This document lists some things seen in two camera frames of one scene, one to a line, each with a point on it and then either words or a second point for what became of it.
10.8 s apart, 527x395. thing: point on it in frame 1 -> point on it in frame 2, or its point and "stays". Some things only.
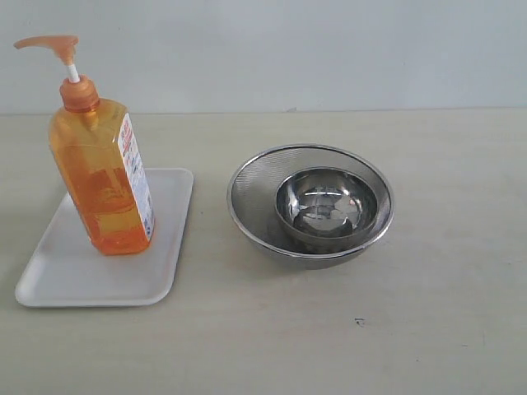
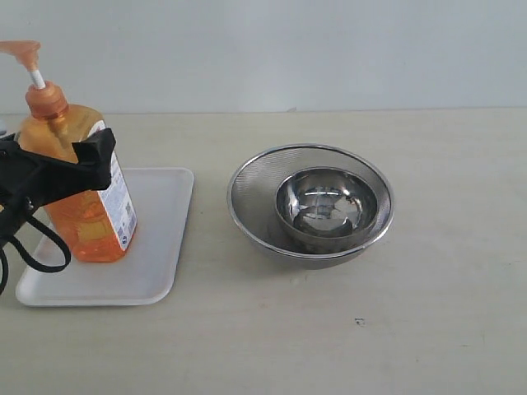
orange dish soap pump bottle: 97,147 -> 100,226
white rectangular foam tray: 67,269 stays
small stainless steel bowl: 325,208 stays
